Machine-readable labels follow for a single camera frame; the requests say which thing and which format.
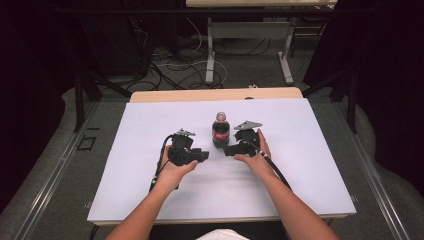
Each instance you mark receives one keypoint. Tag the person's white shirt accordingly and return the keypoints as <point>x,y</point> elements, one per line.
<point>223,235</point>

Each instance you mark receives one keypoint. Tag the wooden table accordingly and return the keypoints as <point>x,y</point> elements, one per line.
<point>200,94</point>

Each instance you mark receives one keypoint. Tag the black metal stand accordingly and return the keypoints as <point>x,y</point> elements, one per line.
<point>351,100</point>
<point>79,100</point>

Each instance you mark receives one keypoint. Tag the desk with white legs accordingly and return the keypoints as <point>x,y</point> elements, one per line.
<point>250,30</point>

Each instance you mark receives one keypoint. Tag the person's right hand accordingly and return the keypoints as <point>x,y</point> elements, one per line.
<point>260,163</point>

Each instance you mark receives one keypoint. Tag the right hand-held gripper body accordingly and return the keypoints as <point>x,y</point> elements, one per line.
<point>248,140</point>

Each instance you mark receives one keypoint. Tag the dark curtain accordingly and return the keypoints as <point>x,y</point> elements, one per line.
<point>393,83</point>
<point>30,83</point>

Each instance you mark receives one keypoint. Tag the black horizontal bar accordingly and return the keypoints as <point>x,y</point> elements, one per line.
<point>133,11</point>

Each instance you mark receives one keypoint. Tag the white table mat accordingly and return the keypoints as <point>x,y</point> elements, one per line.
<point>133,133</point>

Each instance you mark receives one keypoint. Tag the cola bottle with red label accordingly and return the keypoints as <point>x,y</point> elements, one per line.
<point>220,135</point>

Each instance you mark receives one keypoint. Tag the person's left hand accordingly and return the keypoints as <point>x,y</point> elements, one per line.
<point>173,173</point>

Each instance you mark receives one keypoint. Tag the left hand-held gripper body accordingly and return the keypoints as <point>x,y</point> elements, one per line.
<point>181,150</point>

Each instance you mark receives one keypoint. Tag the metal floor rail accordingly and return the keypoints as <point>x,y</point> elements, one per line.
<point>50,186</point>
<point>376,186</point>

